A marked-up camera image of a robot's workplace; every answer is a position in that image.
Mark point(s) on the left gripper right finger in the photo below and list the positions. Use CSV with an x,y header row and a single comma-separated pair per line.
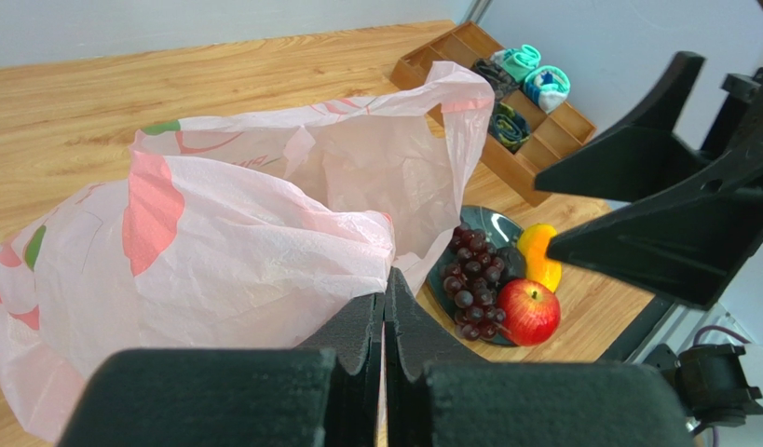
x,y
415,343

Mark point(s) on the purple grape bunch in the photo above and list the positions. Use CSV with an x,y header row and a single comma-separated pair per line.
x,y
470,279

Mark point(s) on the pink peach plastic bag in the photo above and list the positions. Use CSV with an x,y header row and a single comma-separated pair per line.
x,y
245,231

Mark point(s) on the dark green patterned sock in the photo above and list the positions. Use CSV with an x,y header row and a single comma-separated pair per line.
x,y
508,127

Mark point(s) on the red apple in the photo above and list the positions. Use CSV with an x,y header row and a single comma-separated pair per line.
x,y
532,312

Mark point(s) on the yellow orange mango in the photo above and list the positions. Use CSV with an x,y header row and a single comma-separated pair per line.
x,y
533,244

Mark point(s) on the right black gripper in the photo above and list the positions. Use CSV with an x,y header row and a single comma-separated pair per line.
x,y
689,241

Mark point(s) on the right aluminium frame post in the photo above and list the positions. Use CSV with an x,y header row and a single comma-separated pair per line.
x,y
476,10

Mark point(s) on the mint green rolled sock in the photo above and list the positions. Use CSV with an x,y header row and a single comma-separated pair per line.
x,y
518,62

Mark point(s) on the wooden compartment tray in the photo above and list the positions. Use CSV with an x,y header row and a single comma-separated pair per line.
x,y
554,136

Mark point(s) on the white teal rolled sock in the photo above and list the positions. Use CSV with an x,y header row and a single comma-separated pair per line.
x,y
547,87

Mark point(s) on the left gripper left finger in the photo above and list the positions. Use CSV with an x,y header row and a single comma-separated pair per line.
x,y
355,335

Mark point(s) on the black rolled sock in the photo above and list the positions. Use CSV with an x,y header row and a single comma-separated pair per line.
x,y
500,80

